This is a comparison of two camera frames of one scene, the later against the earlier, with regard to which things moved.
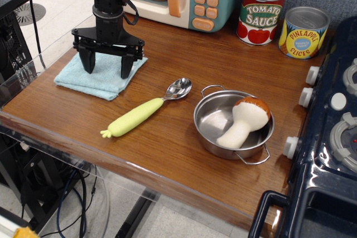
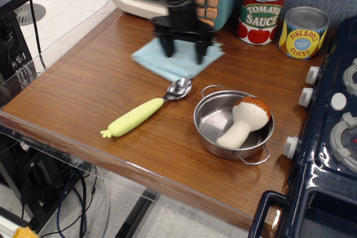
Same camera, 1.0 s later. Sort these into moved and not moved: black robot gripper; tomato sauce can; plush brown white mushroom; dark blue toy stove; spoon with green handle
Moved: black robot gripper
Not moved: dark blue toy stove; plush brown white mushroom; tomato sauce can; spoon with green handle
